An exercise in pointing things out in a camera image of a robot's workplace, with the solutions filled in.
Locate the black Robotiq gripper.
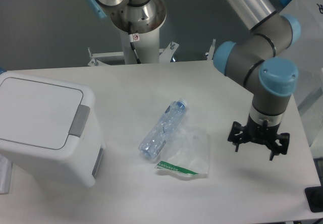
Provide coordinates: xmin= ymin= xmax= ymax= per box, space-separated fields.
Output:
xmin=227 ymin=113 xmax=290 ymax=160

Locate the white push-lid trash can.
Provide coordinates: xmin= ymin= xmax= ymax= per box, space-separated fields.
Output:
xmin=1 ymin=72 xmax=105 ymax=187

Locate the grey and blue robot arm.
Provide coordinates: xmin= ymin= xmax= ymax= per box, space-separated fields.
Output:
xmin=86 ymin=0 xmax=301 ymax=156

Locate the clear plastic bag green strip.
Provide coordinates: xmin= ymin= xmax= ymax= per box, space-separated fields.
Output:
xmin=155 ymin=126 xmax=209 ymax=180

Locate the black device at table edge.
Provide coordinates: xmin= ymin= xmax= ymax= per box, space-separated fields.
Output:
xmin=304 ymin=186 xmax=322 ymax=213

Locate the crushed clear plastic bottle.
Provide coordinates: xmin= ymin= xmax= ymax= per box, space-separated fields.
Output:
xmin=138 ymin=99 xmax=187 ymax=161

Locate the white paper sheet at left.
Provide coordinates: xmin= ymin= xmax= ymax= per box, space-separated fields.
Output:
xmin=0 ymin=155 xmax=13 ymax=194

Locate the white metal base frame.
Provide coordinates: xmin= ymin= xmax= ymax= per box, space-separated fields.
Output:
xmin=87 ymin=38 xmax=217 ymax=67

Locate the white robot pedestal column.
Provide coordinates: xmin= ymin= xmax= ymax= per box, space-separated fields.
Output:
xmin=108 ymin=0 xmax=167 ymax=65

